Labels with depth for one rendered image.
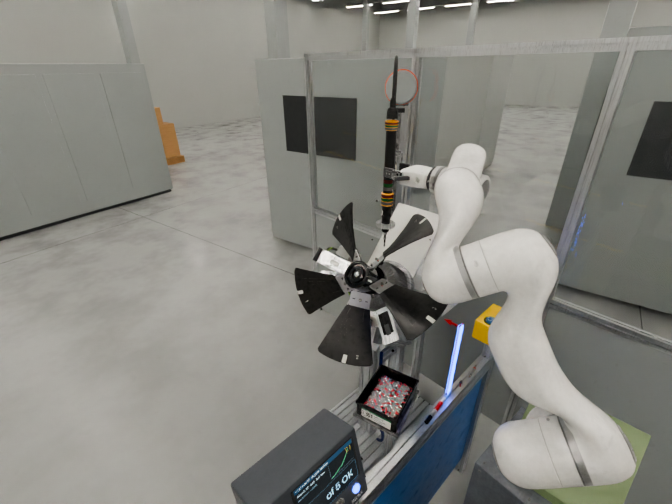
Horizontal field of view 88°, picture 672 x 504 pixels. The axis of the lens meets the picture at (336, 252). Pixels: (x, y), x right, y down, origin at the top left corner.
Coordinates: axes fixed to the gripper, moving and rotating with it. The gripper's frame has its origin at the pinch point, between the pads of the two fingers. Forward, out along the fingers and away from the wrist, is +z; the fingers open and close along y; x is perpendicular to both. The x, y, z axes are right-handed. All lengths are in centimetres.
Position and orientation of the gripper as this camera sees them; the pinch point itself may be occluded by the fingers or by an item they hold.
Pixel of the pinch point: (394, 170)
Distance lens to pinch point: 123.4
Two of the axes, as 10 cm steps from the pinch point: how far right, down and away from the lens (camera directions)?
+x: -0.1, -8.8, -4.7
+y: 7.3, -3.3, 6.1
